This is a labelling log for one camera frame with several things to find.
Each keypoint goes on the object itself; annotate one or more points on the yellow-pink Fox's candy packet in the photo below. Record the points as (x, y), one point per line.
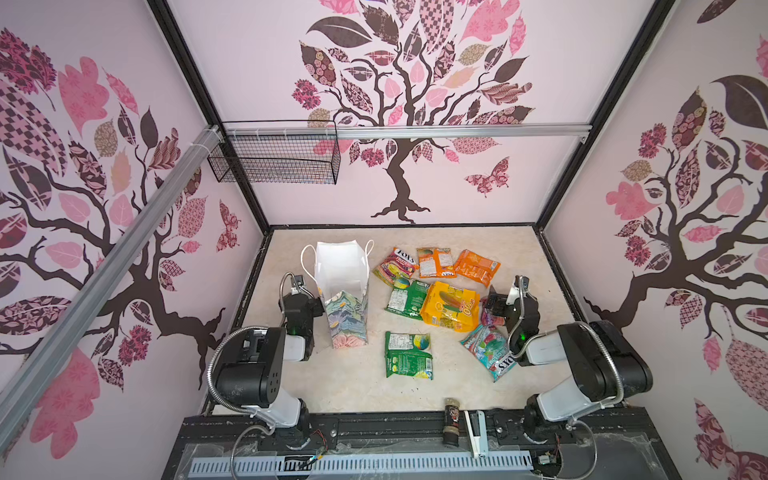
(397, 265)

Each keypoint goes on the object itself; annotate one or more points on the aluminium rail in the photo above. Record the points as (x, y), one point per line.
(420, 131)
(23, 391)

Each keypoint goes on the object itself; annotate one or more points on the aluminium rail back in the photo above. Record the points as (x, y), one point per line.
(420, 131)

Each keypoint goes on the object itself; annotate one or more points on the green snack packet front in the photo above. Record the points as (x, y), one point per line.
(409, 355)

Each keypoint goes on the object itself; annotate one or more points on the orange snack packet right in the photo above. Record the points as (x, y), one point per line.
(476, 267)

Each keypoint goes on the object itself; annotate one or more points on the green snack packet middle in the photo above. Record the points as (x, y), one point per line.
(407, 298)

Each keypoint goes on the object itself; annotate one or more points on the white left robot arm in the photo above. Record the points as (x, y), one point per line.
(245, 373)

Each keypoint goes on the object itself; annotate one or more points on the teal Fox's candy packet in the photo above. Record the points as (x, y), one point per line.
(490, 347)

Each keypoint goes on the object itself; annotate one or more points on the yellow snack packet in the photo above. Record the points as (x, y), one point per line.
(450, 307)

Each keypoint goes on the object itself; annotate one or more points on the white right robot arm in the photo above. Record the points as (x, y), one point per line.
(604, 368)

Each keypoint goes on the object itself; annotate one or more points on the floral paper gift bag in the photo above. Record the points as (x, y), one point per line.
(341, 273)

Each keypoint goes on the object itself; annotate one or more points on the brown cylindrical bottle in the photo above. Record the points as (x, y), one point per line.
(451, 427)

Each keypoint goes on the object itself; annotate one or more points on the grey slotted cable duct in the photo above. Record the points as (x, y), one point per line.
(357, 465)

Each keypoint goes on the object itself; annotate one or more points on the pink Fox's candy packet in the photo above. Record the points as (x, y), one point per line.
(487, 318)

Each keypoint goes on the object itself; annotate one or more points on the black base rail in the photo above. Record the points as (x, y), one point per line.
(618, 443)

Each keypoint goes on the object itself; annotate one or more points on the small orange snack packet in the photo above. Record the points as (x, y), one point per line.
(436, 262)

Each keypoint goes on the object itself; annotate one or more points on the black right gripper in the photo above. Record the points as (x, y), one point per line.
(498, 305)

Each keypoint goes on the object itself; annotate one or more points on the aluminium rail left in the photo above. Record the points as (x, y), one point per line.
(23, 391)

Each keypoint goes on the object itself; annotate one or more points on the green snack packet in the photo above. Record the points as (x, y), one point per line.
(409, 355)
(407, 298)

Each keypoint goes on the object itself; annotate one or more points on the white clip bracket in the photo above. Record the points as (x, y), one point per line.
(477, 433)

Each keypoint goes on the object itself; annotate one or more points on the black wire basket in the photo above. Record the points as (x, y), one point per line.
(278, 151)

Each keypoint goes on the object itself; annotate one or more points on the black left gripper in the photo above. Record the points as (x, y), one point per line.
(313, 306)

